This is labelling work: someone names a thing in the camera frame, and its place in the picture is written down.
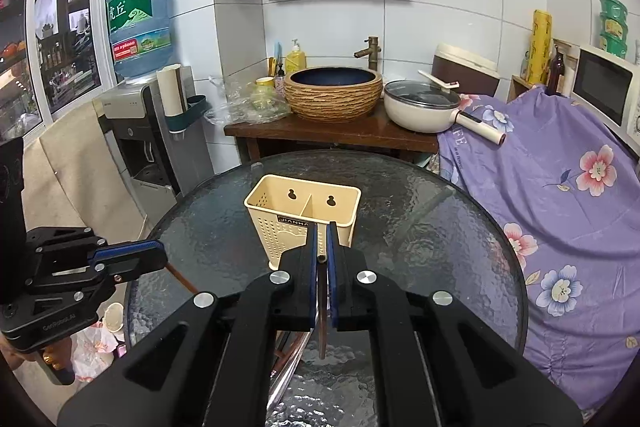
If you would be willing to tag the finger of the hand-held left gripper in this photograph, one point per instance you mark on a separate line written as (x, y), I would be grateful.
(140, 268)
(135, 251)

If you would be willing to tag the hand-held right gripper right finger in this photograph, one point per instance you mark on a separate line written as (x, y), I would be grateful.
(332, 277)

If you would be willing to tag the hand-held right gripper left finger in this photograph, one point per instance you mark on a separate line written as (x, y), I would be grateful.
(312, 277)

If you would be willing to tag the brown wooden chopstick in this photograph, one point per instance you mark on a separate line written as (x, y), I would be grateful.
(322, 342)

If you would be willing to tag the cream plastic utensil holder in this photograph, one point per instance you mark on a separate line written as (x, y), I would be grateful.
(280, 217)

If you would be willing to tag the cream cup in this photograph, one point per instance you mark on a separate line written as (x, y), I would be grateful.
(113, 317)

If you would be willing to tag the white floral plastic bag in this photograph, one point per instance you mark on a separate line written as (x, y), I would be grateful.
(92, 349)

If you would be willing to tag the grey water dispenser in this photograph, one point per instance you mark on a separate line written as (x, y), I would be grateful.
(130, 142)

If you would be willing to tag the green cup holder tray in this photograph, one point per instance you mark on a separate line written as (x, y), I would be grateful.
(192, 114)

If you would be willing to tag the dark wooden washstand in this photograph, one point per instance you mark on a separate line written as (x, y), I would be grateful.
(360, 129)

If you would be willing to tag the white paper cup tube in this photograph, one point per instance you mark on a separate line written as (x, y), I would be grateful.
(172, 92)

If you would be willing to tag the sliding glass window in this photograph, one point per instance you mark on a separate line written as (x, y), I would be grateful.
(65, 47)

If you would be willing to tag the woven wash basin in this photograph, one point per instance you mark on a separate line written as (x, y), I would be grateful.
(330, 99)

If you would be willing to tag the clear plastic bags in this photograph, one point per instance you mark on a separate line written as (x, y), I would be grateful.
(240, 107)

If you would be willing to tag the white pan with glass lid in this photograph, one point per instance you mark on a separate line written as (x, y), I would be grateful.
(415, 114)

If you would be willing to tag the yellow cup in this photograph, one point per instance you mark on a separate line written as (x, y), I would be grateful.
(265, 82)

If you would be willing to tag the yellow soap pump bottle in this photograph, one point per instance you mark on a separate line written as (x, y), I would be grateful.
(296, 59)

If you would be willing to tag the blue water jug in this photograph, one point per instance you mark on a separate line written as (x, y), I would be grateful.
(140, 27)

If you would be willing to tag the white rice paddle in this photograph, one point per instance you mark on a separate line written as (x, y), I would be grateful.
(435, 79)

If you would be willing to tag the purple floral cloth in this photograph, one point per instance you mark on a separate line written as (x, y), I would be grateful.
(550, 217)

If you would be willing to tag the bronze faucet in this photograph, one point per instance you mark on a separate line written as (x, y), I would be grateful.
(372, 52)

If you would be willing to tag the brown and white rice cooker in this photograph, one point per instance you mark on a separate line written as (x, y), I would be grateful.
(470, 74)

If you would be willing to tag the wooden storage rack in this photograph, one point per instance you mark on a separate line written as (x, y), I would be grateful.
(520, 87)

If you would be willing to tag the small clear bottle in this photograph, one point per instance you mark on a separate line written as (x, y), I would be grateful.
(525, 67)

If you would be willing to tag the brown glass bottle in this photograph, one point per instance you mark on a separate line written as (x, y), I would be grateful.
(555, 74)

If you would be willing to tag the yellow cling film roll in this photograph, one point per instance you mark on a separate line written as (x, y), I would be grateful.
(541, 47)

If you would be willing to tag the white microwave oven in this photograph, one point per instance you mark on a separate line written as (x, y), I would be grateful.
(600, 87)

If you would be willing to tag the white plastic tub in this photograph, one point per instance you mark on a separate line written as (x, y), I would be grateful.
(637, 52)

